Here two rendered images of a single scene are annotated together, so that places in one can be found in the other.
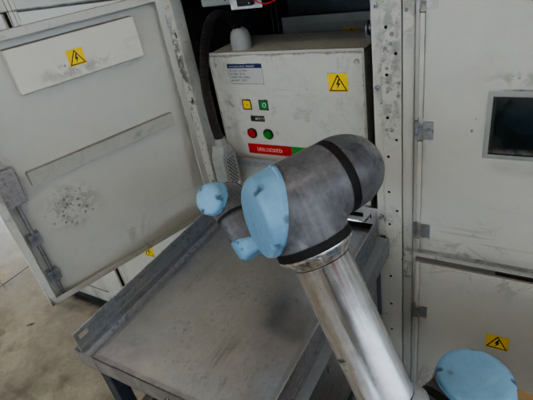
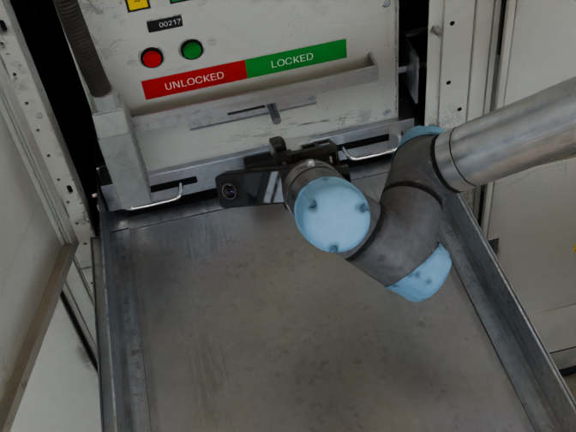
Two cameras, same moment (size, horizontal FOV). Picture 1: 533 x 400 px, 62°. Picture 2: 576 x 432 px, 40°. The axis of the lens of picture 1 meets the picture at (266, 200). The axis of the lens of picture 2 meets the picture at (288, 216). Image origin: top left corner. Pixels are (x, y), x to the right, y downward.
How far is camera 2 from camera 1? 0.73 m
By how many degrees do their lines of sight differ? 35
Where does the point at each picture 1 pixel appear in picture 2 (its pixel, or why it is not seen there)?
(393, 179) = (456, 60)
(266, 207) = not seen: outside the picture
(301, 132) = (267, 25)
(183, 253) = (123, 358)
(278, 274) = (343, 299)
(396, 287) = not seen: hidden behind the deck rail
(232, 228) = (398, 252)
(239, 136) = (119, 72)
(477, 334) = (564, 242)
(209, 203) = (346, 226)
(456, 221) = not seen: hidden behind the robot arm
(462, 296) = (552, 198)
